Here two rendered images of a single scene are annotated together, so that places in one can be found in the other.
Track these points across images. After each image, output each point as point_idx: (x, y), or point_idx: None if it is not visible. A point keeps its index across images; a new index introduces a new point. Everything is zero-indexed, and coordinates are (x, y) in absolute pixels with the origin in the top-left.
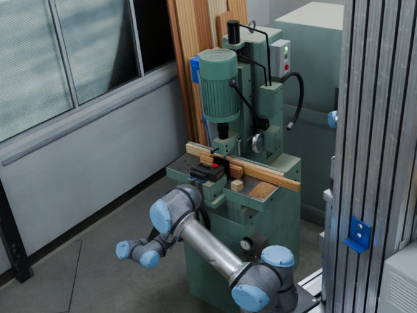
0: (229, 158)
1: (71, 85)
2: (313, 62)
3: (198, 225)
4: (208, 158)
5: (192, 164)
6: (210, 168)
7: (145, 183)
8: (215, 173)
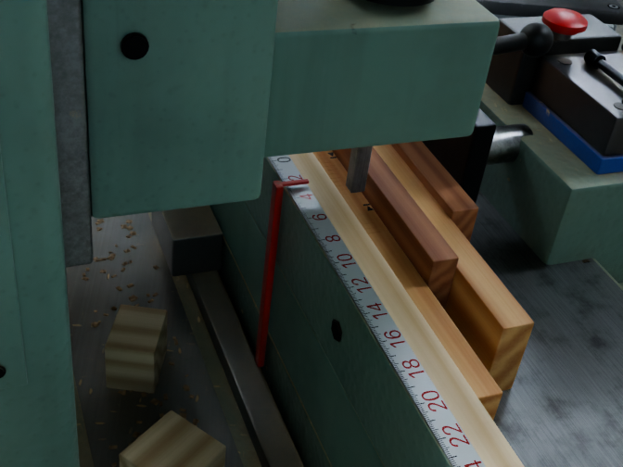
0: (324, 170)
1: None
2: None
3: None
4: (476, 254)
5: (593, 423)
6: (580, 61)
7: None
8: (582, 14)
